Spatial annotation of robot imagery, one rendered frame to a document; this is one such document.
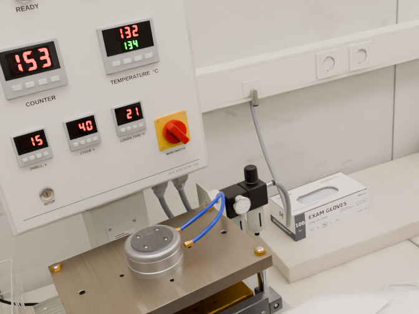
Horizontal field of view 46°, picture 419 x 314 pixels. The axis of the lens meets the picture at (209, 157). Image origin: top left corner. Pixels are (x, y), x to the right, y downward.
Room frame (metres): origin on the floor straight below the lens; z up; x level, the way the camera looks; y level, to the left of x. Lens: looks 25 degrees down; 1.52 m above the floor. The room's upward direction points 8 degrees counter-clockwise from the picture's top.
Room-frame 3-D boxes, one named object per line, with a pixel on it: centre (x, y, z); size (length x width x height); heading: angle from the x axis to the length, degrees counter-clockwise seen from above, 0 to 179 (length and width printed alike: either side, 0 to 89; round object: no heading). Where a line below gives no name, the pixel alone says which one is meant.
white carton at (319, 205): (1.10, -0.27, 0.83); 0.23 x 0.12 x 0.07; 112
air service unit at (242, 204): (0.78, -0.05, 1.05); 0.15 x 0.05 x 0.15; 115
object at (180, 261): (0.61, 0.09, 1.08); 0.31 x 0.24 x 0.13; 115
